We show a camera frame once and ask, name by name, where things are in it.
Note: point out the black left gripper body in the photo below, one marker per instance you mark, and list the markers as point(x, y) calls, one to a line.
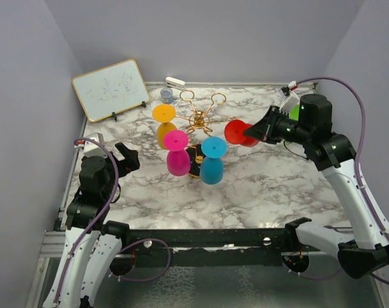
point(125, 165)

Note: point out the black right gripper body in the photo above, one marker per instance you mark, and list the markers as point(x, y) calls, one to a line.
point(280, 126)

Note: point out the green wine glass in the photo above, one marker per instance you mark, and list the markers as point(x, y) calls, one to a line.
point(294, 114)

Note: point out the red wine glass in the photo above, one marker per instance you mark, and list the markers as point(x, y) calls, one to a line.
point(234, 133)

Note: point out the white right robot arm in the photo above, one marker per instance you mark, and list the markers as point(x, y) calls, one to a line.
point(367, 249)

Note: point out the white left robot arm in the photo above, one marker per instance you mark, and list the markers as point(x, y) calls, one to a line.
point(91, 242)

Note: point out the pink wine glass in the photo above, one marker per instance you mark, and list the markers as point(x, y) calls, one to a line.
point(178, 160)

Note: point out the orange wine glass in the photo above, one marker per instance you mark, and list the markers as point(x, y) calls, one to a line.
point(164, 114)

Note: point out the gold wine glass rack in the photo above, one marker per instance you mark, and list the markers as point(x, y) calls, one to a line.
point(199, 120)

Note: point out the blue wine glass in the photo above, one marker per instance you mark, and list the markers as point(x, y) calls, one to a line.
point(212, 167)

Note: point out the gold framed whiteboard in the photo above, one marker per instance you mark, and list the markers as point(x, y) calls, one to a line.
point(111, 90)

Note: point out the small clear plastic jar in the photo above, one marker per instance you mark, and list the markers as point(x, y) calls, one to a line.
point(167, 95)

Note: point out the white eraser block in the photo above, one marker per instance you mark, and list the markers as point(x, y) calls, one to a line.
point(175, 83)

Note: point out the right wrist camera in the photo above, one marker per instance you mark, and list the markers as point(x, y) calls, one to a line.
point(289, 99)

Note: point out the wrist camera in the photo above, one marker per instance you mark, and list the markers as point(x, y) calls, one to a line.
point(90, 149)
point(289, 99)

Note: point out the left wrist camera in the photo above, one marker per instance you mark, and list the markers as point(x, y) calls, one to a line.
point(90, 149)

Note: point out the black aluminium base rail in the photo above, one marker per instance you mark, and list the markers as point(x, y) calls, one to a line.
point(210, 247)

